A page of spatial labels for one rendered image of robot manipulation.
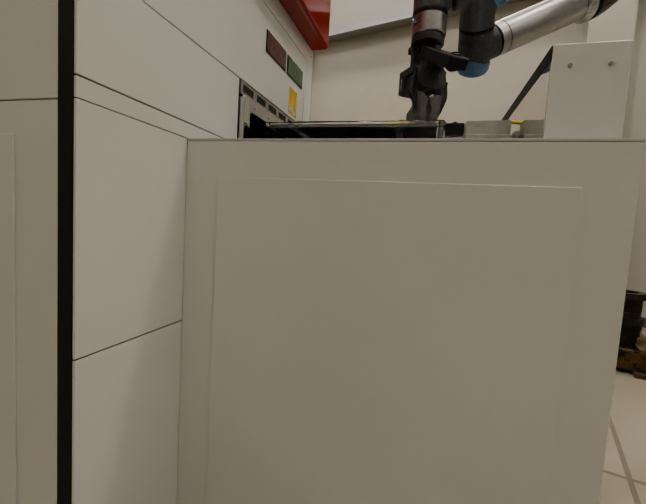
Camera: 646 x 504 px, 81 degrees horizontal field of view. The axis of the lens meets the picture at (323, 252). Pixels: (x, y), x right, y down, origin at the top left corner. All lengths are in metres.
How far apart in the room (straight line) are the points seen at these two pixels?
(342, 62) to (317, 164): 4.31
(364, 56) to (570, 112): 4.18
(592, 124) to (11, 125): 0.73
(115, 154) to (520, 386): 0.60
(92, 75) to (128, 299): 0.28
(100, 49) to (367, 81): 4.17
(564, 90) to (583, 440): 0.46
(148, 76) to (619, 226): 0.64
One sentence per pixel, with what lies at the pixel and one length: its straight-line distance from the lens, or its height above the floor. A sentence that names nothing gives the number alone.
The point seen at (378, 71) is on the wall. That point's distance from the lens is 4.60.
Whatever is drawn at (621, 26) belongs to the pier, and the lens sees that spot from 4.11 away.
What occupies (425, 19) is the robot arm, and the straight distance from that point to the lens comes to 0.96.
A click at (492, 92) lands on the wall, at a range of 4.17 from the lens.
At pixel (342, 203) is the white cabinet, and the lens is 0.55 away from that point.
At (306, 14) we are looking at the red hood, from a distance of 1.13.
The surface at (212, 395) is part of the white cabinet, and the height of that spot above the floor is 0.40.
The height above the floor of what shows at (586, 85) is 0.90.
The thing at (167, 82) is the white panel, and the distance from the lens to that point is 0.65.
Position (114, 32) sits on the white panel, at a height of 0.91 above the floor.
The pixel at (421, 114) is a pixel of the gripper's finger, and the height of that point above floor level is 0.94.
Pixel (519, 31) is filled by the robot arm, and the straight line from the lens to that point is 1.10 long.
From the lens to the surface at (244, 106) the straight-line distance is 0.82.
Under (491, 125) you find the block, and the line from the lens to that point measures 0.81.
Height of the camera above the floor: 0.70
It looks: 5 degrees down
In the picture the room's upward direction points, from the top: 3 degrees clockwise
